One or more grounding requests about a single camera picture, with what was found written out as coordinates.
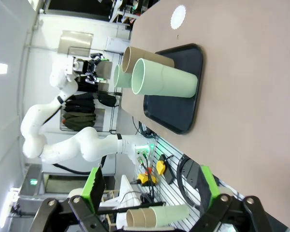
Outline white scalloped paper coaster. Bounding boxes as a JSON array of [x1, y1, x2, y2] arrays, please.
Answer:
[[170, 5, 187, 30]]

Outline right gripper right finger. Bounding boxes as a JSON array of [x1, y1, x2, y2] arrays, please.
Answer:
[[194, 165, 274, 232]]

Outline tall mint green cup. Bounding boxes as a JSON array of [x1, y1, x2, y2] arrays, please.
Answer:
[[148, 204, 190, 228], [113, 64, 134, 88], [131, 58, 199, 99]]

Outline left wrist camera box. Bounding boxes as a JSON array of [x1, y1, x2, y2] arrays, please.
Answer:
[[65, 57, 84, 75]]

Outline black plastic tray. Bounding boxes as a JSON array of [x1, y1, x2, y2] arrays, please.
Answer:
[[143, 43, 206, 135]]

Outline rack of dark clothes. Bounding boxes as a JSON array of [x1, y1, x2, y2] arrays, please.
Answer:
[[61, 81, 118, 132]]

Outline yellow emergency stop box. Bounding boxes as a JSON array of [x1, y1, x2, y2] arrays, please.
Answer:
[[156, 155, 169, 175]]

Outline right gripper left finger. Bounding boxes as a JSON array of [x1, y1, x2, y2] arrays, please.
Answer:
[[30, 166, 107, 232]]

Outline yellow red emergency button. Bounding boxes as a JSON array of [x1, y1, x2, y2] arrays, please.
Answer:
[[138, 172, 157, 186]]

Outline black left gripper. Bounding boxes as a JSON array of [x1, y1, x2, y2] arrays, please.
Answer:
[[81, 54, 105, 85]]

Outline black power adapter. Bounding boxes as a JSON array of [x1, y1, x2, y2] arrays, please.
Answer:
[[166, 165, 182, 185]]

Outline tall brown cup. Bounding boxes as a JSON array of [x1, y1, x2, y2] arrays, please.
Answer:
[[122, 46, 175, 74], [125, 208, 158, 227]]

